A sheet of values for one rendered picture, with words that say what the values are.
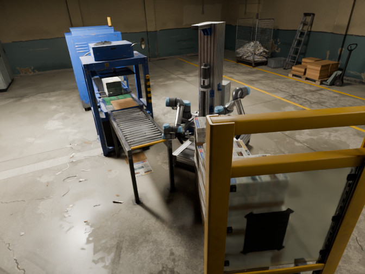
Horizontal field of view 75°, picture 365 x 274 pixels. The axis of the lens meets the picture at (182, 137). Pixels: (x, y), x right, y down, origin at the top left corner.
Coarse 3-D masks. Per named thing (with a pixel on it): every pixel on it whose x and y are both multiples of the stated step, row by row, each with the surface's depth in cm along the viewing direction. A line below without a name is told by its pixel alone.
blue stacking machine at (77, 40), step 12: (72, 36) 515; (84, 36) 525; (96, 36) 534; (108, 36) 544; (120, 36) 555; (72, 48) 525; (84, 48) 534; (72, 60) 535; (84, 84) 566; (84, 96) 578
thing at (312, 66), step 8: (304, 64) 793; (312, 64) 724; (320, 64) 709; (328, 64) 710; (336, 64) 722; (296, 72) 782; (304, 72) 759; (312, 72) 729; (320, 72) 711; (328, 72) 726; (304, 80) 760; (320, 80) 711
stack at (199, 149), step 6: (198, 150) 263; (198, 156) 270; (198, 162) 270; (198, 168) 273; (198, 174) 275; (204, 174) 236; (204, 180) 237; (198, 186) 293; (198, 192) 291; (204, 192) 241; (198, 198) 297; (204, 198) 241; (198, 204) 301; (204, 210) 253; (204, 216) 258; (204, 228) 269
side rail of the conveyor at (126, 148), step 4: (108, 112) 376; (108, 116) 383; (112, 116) 360; (112, 120) 348; (112, 124) 350; (116, 124) 334; (116, 128) 324; (116, 132) 327; (120, 132) 313; (120, 136) 303; (120, 140) 309; (124, 140) 293; (124, 144) 285; (124, 148) 287; (128, 148) 276; (128, 152) 273; (128, 156) 275; (132, 156) 278
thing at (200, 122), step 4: (196, 120) 275; (200, 120) 274; (204, 120) 274; (196, 124) 265; (200, 124) 265; (204, 124) 265; (196, 128) 260; (200, 128) 258; (204, 128) 259; (196, 132) 270; (200, 132) 261; (204, 132) 261; (196, 136) 274; (200, 136) 264; (204, 136) 264; (196, 140) 272; (200, 140) 266; (204, 140) 267
